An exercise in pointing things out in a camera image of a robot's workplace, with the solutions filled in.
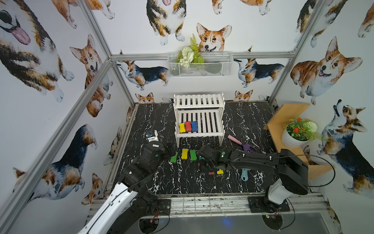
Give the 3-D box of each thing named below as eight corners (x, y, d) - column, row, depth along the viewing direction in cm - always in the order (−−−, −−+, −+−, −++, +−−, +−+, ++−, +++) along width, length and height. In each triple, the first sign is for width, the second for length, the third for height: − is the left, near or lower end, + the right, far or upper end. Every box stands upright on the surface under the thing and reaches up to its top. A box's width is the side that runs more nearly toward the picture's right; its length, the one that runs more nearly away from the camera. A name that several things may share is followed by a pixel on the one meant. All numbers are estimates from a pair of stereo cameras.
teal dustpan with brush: (240, 180, 84) (241, 178, 81) (240, 170, 88) (242, 167, 85) (246, 182, 84) (248, 180, 81) (246, 171, 88) (248, 169, 85)
